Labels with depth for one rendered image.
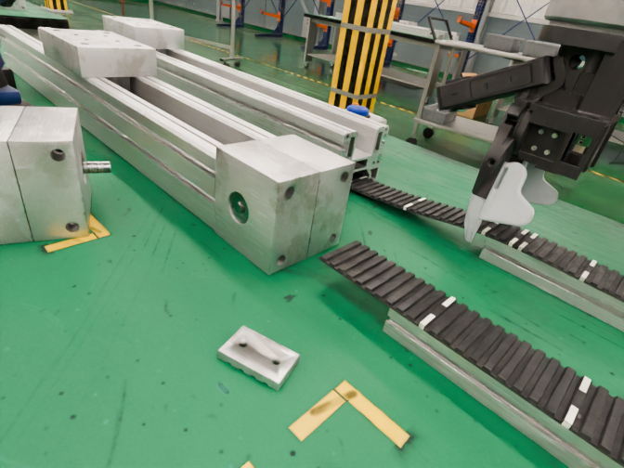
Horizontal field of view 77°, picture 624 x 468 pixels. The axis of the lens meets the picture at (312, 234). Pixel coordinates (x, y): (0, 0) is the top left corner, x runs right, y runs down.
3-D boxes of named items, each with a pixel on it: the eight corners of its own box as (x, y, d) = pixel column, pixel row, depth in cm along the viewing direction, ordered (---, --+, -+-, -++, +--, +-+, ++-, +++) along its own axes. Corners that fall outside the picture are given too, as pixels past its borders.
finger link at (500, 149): (481, 198, 38) (527, 109, 36) (466, 191, 39) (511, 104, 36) (493, 201, 42) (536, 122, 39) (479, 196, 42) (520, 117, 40)
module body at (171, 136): (284, 209, 48) (292, 142, 44) (214, 232, 41) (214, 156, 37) (58, 68, 92) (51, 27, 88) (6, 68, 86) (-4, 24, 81)
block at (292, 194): (352, 238, 45) (370, 158, 40) (268, 276, 36) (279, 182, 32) (298, 205, 50) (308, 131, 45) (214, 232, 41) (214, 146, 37)
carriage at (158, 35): (185, 62, 89) (184, 29, 86) (136, 62, 82) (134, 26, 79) (151, 49, 98) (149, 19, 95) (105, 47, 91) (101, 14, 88)
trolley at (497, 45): (523, 165, 350) (578, 41, 298) (514, 182, 308) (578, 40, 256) (414, 133, 390) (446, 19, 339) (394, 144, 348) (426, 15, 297)
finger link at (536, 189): (537, 239, 46) (564, 175, 39) (488, 217, 49) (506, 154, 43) (548, 224, 47) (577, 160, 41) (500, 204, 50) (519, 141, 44)
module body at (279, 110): (376, 180, 61) (389, 125, 56) (333, 194, 54) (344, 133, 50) (138, 68, 105) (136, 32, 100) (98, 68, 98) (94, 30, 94)
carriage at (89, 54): (158, 94, 63) (156, 48, 60) (84, 97, 56) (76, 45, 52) (116, 72, 72) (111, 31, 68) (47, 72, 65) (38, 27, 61)
